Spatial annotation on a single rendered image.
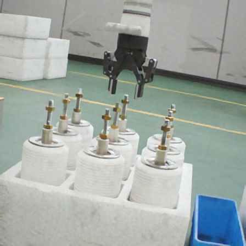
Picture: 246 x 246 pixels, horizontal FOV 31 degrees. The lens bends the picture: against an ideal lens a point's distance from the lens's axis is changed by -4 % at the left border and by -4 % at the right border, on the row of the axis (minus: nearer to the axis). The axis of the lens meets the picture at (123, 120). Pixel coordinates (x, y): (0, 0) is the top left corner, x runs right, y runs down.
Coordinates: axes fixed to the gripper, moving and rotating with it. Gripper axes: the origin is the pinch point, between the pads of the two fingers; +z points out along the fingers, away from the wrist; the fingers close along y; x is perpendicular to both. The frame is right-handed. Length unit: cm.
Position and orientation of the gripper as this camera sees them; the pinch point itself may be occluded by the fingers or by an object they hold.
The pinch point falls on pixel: (125, 91)
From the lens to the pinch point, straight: 112.9
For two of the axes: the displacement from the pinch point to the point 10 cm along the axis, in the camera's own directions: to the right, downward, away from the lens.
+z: -1.4, 9.7, 1.8
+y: -8.8, -2.1, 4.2
